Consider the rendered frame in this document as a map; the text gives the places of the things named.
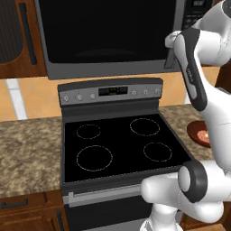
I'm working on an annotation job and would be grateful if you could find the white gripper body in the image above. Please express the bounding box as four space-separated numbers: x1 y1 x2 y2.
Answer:
164 30 183 50

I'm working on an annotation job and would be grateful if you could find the grey microwave oven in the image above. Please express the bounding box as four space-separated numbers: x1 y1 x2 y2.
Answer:
33 0 218 81

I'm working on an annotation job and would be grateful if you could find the black microwave door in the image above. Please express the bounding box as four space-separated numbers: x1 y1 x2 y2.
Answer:
33 0 179 81

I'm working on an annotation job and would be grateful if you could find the red-brown bowl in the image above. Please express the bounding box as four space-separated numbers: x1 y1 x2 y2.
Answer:
186 120 212 149

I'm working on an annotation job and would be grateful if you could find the black oven door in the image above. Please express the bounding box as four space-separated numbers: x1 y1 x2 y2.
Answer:
62 183 157 231

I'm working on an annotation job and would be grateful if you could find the brown wooden base cupboard door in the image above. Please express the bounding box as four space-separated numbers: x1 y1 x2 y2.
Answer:
0 208 67 231

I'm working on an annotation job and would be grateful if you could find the black and grey stove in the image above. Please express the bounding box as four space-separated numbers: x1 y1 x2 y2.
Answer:
57 77 194 231

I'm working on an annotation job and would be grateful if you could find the brown wooden drawer front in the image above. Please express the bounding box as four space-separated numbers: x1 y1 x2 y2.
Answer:
0 189 64 218

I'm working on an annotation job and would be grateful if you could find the grey microwave door handle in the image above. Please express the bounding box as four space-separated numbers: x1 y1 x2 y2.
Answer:
163 48 182 70

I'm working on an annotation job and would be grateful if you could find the grey oven door handle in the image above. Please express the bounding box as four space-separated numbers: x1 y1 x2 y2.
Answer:
68 183 143 208

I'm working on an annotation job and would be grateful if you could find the black base cupboard handle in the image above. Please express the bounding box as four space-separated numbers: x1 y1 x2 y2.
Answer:
56 209 66 231

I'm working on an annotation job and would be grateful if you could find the black drawer handle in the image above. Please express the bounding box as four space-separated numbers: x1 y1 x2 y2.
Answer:
0 198 29 210

